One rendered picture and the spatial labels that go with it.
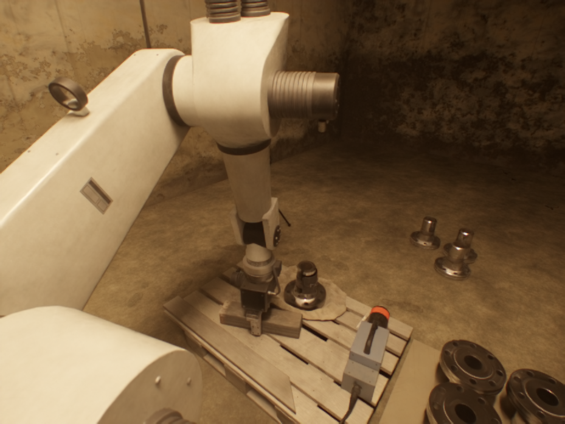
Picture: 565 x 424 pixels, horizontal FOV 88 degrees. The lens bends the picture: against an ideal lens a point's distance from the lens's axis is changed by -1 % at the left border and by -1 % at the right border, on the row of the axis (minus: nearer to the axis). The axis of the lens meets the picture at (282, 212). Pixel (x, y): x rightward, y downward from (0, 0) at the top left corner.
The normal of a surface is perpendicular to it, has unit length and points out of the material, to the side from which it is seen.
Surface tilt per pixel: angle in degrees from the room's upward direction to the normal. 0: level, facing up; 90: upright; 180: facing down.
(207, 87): 76
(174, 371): 90
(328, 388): 0
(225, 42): 46
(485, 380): 0
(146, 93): 90
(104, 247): 90
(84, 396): 7
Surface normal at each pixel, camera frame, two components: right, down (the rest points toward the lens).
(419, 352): 0.01, -0.90
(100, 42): 0.79, 0.29
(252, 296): -0.22, 0.43
